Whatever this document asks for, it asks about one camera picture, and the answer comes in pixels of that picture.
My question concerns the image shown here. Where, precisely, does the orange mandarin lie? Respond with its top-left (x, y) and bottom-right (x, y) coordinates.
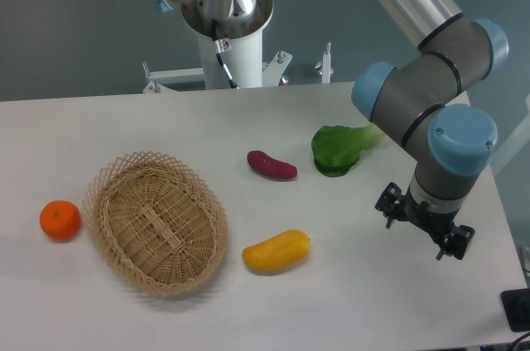
top-left (39, 200), bottom-right (81, 242)

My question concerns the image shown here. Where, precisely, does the purple sweet potato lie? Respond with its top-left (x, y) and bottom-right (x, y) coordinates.
top-left (247, 151), bottom-right (298, 180)

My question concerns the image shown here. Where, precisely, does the yellow mango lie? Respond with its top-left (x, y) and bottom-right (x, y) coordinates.
top-left (242, 229), bottom-right (311, 273)

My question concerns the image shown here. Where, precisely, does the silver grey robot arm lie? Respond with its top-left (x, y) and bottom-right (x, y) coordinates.
top-left (153, 0), bottom-right (508, 259)

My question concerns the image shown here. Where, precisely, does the white table clamp bracket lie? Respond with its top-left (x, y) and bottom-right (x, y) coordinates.
top-left (315, 41), bottom-right (334, 84)

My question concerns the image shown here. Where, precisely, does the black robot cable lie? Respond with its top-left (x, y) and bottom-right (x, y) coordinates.
top-left (210, 18), bottom-right (240, 90)

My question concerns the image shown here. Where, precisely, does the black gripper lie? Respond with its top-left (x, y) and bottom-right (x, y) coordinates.
top-left (375, 182), bottom-right (475, 261)

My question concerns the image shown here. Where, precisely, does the green leafy vegetable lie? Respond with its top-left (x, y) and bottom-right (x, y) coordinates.
top-left (311, 124), bottom-right (386, 177)

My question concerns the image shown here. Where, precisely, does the woven wicker basket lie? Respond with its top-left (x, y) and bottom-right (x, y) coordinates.
top-left (82, 151), bottom-right (228, 296)

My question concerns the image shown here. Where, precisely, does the black device at edge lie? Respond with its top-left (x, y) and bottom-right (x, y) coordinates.
top-left (500, 288), bottom-right (530, 332)

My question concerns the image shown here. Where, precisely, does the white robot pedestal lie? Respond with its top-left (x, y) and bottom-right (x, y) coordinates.
top-left (142, 0), bottom-right (294, 94)

